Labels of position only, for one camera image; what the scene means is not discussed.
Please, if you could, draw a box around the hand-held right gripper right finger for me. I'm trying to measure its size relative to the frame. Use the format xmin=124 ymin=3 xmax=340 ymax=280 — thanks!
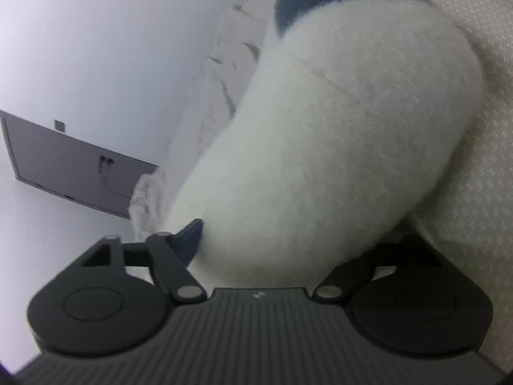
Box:
xmin=313 ymin=234 xmax=442 ymax=302

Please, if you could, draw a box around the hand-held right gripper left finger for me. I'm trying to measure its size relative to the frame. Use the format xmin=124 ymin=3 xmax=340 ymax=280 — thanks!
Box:
xmin=77 ymin=218 xmax=208 ymax=305

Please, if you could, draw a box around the white fluffy sweater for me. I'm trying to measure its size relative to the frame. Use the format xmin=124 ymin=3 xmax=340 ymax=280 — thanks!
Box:
xmin=162 ymin=0 xmax=492 ymax=289

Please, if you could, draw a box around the beige bed sheet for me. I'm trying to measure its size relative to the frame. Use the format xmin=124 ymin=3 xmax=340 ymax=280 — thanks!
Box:
xmin=401 ymin=0 xmax=513 ymax=373

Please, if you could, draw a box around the dark grey door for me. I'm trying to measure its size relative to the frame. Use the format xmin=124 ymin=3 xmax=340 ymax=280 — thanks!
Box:
xmin=0 ymin=110 xmax=159 ymax=220

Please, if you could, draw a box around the white rumpled blanket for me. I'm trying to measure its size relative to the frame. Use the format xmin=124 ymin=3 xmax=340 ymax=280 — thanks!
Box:
xmin=128 ymin=0 xmax=290 ymax=242

